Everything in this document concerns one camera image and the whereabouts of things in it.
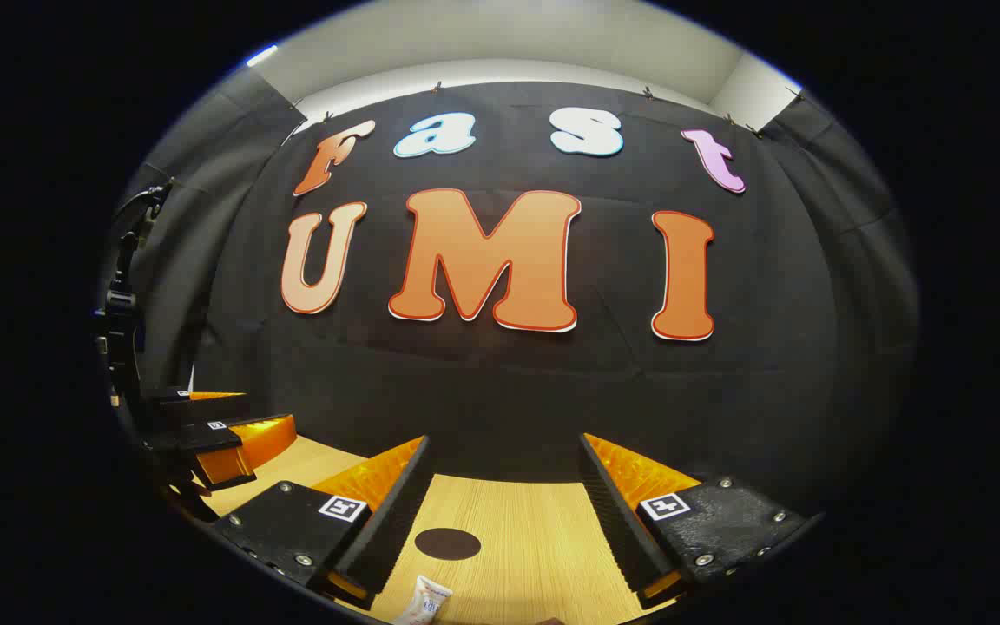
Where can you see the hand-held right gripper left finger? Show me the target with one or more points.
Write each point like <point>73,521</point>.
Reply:
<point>387,521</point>

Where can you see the white toothpaste tube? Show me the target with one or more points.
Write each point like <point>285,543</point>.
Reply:
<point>424,603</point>

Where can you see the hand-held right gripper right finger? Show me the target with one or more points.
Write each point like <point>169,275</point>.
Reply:
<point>617,521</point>

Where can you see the ceiling light strip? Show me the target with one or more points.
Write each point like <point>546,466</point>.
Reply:
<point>262,55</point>

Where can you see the dark round coaster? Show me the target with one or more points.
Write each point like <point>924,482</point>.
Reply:
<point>448,543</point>

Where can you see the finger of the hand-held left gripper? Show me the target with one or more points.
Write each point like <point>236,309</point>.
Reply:
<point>205,408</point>
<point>205,438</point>

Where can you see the wooden desktop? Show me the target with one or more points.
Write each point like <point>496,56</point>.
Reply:
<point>517,521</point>

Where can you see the black backdrop cloth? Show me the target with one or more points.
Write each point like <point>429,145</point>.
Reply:
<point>509,391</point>

